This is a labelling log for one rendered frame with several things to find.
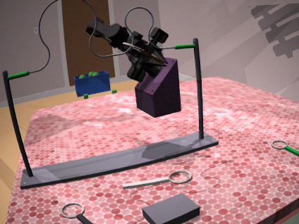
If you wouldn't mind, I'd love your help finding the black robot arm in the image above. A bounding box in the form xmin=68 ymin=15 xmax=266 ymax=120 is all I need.
xmin=86 ymin=17 xmax=163 ymax=79

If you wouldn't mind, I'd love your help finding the orange handle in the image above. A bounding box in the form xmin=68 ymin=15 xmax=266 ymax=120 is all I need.
xmin=123 ymin=42 xmax=164 ymax=64

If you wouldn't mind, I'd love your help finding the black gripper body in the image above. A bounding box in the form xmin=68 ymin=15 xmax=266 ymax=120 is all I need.
xmin=127 ymin=27 xmax=169 ymax=82

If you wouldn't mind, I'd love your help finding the black handle with grey ring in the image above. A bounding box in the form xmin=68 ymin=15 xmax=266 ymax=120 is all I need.
xmin=60 ymin=202 xmax=93 ymax=224

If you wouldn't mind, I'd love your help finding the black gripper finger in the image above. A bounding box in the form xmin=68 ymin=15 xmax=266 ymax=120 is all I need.
xmin=140 ymin=56 xmax=166 ymax=68
xmin=147 ymin=45 xmax=167 ymax=64

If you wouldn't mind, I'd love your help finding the grey loop with flat beige handle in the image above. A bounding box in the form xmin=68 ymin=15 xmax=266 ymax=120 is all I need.
xmin=123 ymin=170 xmax=192 ymax=189

